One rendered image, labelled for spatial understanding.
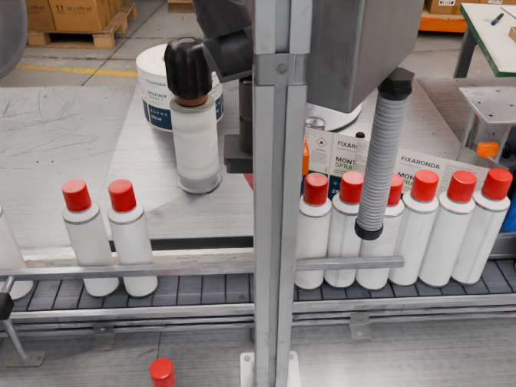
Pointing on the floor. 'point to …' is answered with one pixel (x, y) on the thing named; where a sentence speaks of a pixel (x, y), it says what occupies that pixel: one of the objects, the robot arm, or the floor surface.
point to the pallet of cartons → (77, 21)
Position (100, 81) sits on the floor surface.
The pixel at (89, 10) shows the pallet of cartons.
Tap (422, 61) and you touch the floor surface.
